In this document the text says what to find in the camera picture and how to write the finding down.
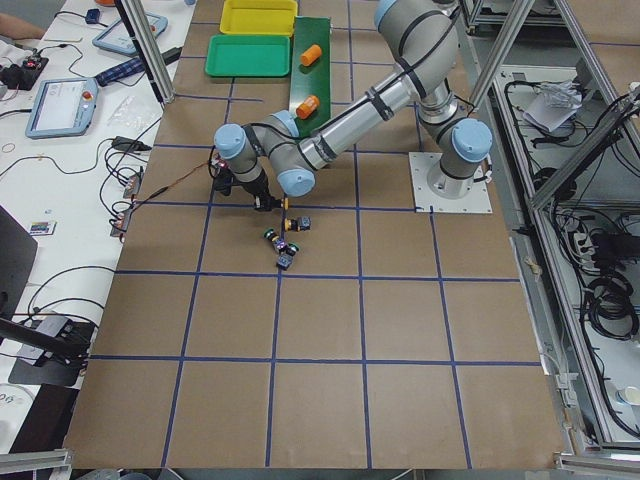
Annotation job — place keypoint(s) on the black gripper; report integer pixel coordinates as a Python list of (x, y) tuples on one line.
[(258, 189)]

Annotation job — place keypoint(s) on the green push button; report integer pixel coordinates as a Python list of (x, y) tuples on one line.
[(278, 243), (286, 256)]

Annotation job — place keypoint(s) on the orange cylinder marked 4680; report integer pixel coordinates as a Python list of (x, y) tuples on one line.
[(307, 107)]

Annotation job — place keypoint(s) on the plain orange cylinder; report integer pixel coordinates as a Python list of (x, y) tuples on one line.
[(310, 55)]

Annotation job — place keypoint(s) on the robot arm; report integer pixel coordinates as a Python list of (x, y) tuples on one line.
[(423, 40)]

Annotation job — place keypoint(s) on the green conveyor belt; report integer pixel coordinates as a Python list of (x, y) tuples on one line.
[(314, 79)]

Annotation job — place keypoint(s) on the green plastic tray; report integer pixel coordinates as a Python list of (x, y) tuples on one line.
[(248, 56)]

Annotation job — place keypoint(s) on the black power adapter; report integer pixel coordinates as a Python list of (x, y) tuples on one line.
[(125, 144)]

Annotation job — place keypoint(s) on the black power brick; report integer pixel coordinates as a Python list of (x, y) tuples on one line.
[(171, 55)]

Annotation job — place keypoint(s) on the yellow plastic tray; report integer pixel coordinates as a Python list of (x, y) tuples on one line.
[(258, 17)]

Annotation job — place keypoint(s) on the folded blue plaid umbrella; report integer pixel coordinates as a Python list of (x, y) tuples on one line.
[(119, 72)]

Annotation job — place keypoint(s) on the teach pendant near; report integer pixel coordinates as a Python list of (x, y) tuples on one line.
[(62, 108)]

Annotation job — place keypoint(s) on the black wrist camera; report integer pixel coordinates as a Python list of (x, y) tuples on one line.
[(223, 181)]

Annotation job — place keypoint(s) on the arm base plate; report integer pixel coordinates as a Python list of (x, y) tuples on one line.
[(435, 192)]

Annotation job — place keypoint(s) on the aluminium frame post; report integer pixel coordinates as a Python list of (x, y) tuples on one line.
[(135, 20)]

